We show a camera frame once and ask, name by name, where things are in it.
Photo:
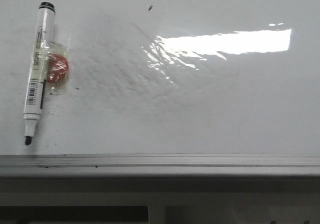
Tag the red round magnet taped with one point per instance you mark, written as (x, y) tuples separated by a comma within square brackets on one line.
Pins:
[(58, 67)]

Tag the white black whiteboard marker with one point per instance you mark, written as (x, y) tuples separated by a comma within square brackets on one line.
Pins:
[(38, 69)]

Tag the white whiteboard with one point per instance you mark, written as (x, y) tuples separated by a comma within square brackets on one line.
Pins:
[(168, 76)]

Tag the grey cabinet below board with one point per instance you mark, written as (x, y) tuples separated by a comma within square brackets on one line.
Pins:
[(160, 201)]

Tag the aluminium whiteboard frame rail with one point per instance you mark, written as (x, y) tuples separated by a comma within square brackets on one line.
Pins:
[(149, 166)]

